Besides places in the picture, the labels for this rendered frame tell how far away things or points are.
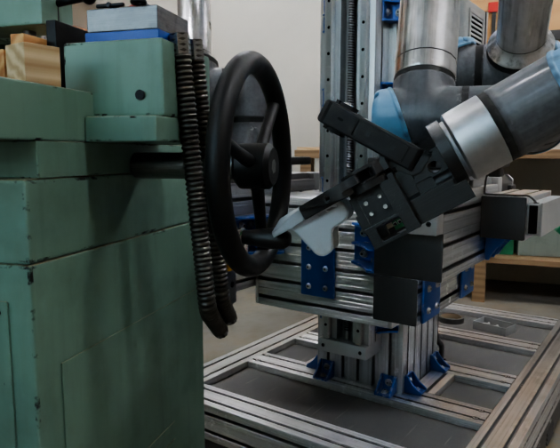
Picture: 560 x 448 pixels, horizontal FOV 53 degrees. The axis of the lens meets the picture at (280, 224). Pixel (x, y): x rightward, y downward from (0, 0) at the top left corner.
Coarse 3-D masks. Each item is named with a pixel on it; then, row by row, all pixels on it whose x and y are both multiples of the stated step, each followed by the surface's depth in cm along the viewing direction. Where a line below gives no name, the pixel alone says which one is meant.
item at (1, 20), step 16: (0, 0) 77; (16, 0) 76; (32, 0) 76; (48, 0) 77; (0, 16) 77; (16, 16) 76; (32, 16) 76; (48, 16) 77; (64, 16) 80; (0, 32) 81; (16, 32) 81; (32, 32) 80
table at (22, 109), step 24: (0, 96) 54; (24, 96) 57; (48, 96) 60; (72, 96) 64; (0, 120) 54; (24, 120) 57; (48, 120) 60; (72, 120) 64; (96, 120) 66; (120, 120) 65; (144, 120) 64; (168, 120) 67; (168, 144) 87
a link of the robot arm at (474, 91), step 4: (472, 88) 64; (476, 88) 64; (480, 88) 64; (484, 88) 63; (468, 92) 63; (472, 92) 63; (476, 92) 63; (480, 92) 63; (468, 96) 63; (472, 96) 63; (556, 140) 59; (548, 144) 60; (552, 144) 61; (556, 144) 64; (536, 148) 62; (540, 148) 63; (544, 148) 63; (548, 148) 65; (532, 152) 66; (536, 152) 66; (540, 152) 65
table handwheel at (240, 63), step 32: (256, 64) 68; (224, 96) 61; (224, 128) 60; (288, 128) 83; (160, 160) 75; (224, 160) 60; (256, 160) 70; (288, 160) 85; (224, 192) 60; (256, 192) 74; (288, 192) 85; (224, 224) 62; (256, 224) 76; (224, 256) 65; (256, 256) 73
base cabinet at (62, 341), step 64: (64, 256) 64; (128, 256) 77; (192, 256) 97; (0, 320) 60; (64, 320) 64; (128, 320) 78; (192, 320) 97; (0, 384) 61; (64, 384) 64; (128, 384) 78; (192, 384) 98
